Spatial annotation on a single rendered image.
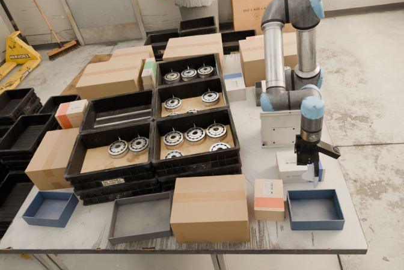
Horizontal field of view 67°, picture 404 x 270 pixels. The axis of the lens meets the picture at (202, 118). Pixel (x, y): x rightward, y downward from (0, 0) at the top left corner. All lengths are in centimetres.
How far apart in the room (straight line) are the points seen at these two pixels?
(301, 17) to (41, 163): 141
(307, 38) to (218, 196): 76
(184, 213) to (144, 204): 33
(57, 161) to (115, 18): 339
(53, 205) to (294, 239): 116
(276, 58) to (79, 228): 115
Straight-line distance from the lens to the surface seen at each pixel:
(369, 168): 260
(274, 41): 128
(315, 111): 109
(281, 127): 157
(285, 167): 146
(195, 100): 182
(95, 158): 167
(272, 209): 134
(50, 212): 174
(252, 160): 160
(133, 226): 149
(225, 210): 125
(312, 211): 144
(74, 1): 498
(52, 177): 176
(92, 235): 156
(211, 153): 135
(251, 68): 203
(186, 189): 133
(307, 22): 136
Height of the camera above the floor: 190
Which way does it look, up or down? 39 degrees down
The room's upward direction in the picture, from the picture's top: 11 degrees counter-clockwise
